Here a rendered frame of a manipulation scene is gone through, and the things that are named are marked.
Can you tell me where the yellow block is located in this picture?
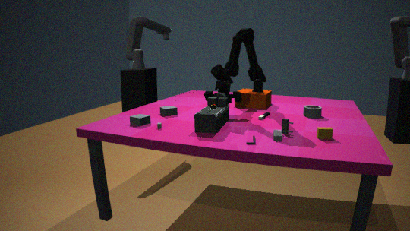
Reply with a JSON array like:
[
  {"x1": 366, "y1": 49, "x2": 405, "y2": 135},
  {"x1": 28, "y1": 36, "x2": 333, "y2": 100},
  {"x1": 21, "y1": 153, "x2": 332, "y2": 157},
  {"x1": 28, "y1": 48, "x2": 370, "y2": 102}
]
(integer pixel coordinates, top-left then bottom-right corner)
[{"x1": 317, "y1": 128, "x2": 333, "y2": 139}]

